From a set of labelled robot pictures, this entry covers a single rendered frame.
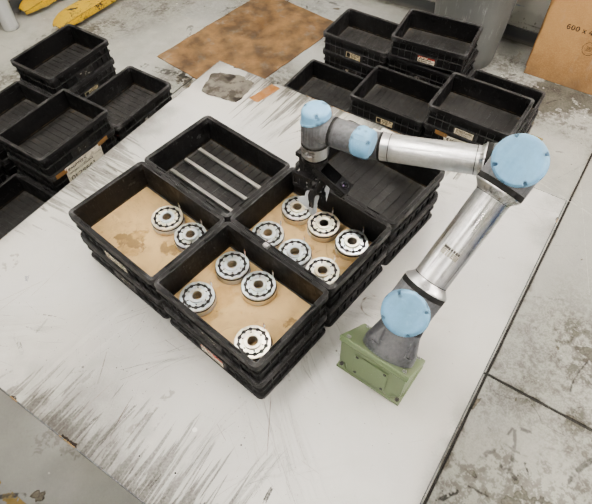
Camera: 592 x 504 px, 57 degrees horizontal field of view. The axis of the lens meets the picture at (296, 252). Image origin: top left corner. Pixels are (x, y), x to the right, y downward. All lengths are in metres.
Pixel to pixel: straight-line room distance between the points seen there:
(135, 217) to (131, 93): 1.37
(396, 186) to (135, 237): 0.88
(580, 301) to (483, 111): 1.00
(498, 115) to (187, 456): 2.06
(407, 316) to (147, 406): 0.79
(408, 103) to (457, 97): 0.26
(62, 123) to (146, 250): 1.25
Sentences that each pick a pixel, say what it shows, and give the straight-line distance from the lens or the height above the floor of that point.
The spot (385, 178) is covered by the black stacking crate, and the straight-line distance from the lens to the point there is 1.91.
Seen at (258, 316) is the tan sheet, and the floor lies 0.83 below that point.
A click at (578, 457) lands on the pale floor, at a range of 2.50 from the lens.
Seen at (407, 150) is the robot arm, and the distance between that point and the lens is 1.43.
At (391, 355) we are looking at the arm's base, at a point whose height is 0.89.
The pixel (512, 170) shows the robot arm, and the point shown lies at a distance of 1.25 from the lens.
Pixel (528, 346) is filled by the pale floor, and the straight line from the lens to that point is 2.63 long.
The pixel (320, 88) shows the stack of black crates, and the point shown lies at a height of 0.27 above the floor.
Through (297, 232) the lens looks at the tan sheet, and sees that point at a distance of 1.73.
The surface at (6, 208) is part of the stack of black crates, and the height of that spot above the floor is 0.27.
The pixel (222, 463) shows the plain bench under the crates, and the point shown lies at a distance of 1.55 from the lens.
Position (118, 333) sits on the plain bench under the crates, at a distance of 1.77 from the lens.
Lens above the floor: 2.18
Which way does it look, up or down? 54 degrees down
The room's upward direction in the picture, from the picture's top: 1 degrees counter-clockwise
